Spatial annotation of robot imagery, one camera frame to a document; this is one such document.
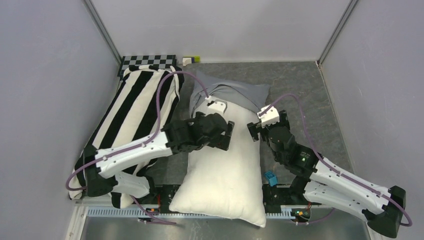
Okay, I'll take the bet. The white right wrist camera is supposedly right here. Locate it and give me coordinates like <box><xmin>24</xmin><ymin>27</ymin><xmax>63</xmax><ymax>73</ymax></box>
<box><xmin>256</xmin><ymin>105</ymin><xmax>280</xmax><ymax>128</ymax></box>

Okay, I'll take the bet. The aluminium corner post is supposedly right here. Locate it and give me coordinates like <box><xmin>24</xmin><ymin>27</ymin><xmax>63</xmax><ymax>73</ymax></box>
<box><xmin>82</xmin><ymin>0</ymin><xmax>122</xmax><ymax>65</ymax></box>
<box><xmin>316</xmin><ymin>0</ymin><xmax>359</xmax><ymax>68</ymax></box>

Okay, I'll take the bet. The right aluminium corner post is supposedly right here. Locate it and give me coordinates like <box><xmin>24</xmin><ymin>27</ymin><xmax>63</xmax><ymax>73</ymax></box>
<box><xmin>316</xmin><ymin>0</ymin><xmax>359</xmax><ymax>68</ymax></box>

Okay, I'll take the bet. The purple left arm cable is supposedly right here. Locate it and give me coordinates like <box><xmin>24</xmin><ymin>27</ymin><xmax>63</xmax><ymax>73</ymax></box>
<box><xmin>65</xmin><ymin>70</ymin><xmax>210</xmax><ymax>227</ymax></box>

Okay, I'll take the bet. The checkerboard calibration board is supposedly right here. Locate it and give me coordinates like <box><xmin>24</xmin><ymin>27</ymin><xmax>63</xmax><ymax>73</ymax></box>
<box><xmin>117</xmin><ymin>54</ymin><xmax>178</xmax><ymax>77</ymax></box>

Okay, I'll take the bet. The grey pillowcase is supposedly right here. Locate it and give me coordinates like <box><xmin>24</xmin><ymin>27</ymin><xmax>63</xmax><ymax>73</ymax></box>
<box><xmin>196</xmin><ymin>70</ymin><xmax>271</xmax><ymax>113</ymax></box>

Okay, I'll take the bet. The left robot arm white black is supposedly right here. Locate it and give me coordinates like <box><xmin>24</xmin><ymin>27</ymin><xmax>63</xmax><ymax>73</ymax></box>
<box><xmin>82</xmin><ymin>112</ymin><xmax>235</xmax><ymax>204</ymax></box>

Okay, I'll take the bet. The black white striped pillow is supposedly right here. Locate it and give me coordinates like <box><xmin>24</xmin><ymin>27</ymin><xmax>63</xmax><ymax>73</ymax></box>
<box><xmin>69</xmin><ymin>65</ymin><xmax>185</xmax><ymax>209</ymax></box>

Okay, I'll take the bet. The left aluminium corner post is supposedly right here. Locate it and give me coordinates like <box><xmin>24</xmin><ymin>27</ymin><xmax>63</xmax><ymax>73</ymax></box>
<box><xmin>82</xmin><ymin>0</ymin><xmax>122</xmax><ymax>65</ymax></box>

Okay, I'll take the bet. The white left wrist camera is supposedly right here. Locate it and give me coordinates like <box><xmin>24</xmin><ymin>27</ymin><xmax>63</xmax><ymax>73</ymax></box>
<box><xmin>205</xmin><ymin>95</ymin><xmax>227</xmax><ymax>116</ymax></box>

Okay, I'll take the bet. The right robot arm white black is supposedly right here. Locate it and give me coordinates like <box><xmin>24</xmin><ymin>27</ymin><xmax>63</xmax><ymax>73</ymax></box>
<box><xmin>247</xmin><ymin>110</ymin><xmax>406</xmax><ymax>239</ymax></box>

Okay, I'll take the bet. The white toothed rail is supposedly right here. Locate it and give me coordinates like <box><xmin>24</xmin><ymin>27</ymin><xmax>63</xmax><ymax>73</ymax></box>
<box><xmin>87</xmin><ymin>206</ymin><xmax>295</xmax><ymax>220</ymax></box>

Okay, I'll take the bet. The white yellow-green small block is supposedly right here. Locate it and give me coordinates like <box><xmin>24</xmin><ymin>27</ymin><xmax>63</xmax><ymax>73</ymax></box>
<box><xmin>182</xmin><ymin>56</ymin><xmax>201</xmax><ymax>66</ymax></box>

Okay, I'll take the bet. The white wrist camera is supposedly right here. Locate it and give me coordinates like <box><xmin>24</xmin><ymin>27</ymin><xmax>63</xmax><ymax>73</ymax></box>
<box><xmin>256</xmin><ymin>105</ymin><xmax>280</xmax><ymax>128</ymax></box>
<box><xmin>205</xmin><ymin>95</ymin><xmax>227</xmax><ymax>116</ymax></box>

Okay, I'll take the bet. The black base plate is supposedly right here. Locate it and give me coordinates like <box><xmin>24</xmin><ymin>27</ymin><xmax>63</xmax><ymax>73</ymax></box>
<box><xmin>137</xmin><ymin>184</ymin><xmax>310</xmax><ymax>214</ymax></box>

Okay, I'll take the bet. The blue small box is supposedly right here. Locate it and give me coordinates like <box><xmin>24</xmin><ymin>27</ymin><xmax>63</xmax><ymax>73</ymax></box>
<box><xmin>263</xmin><ymin>170</ymin><xmax>278</xmax><ymax>187</ymax></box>

